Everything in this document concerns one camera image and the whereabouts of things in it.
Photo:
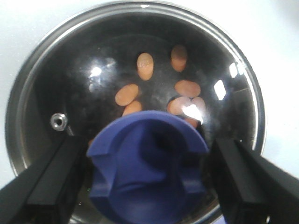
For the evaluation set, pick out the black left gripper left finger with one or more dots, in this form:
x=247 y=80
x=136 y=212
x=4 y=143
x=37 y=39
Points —
x=46 y=192

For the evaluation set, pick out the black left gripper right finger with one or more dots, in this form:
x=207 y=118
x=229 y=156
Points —
x=250 y=189

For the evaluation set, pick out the orange ham slices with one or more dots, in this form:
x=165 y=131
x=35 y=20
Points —
x=145 y=68

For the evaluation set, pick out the glass pot lid blue knob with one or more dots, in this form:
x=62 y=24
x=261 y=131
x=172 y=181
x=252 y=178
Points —
x=148 y=167

